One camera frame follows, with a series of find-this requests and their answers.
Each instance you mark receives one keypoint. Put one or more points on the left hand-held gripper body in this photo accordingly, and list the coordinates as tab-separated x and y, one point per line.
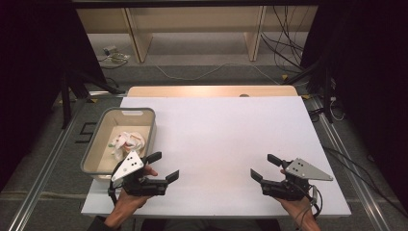
150	187

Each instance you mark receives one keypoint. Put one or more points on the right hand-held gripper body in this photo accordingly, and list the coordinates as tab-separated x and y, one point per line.
288	189

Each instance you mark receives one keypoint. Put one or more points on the white patterned cloth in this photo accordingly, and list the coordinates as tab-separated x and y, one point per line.
127	144

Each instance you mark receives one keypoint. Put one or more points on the grey plastic bin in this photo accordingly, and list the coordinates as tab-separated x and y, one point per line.
96	160

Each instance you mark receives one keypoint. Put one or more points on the person's right hand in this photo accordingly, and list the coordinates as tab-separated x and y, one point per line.
296	207

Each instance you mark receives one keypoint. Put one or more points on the person's left hand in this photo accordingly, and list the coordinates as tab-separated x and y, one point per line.
128	202

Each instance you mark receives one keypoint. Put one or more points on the white board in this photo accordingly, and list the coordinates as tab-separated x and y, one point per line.
218	134

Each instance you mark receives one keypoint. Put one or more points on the black metal stand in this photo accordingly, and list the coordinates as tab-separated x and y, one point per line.
65	99
327	93

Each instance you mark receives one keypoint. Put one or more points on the grey power adapter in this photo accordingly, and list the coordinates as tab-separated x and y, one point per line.
110	50

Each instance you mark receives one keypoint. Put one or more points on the black curtain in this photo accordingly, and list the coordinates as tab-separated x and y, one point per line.
375	80
32	80

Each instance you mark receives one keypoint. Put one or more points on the light wooden shelf unit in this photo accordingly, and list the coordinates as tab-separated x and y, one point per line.
192	17

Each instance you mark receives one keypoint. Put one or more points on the aluminium rail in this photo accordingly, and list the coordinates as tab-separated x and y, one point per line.
41	179
352	179

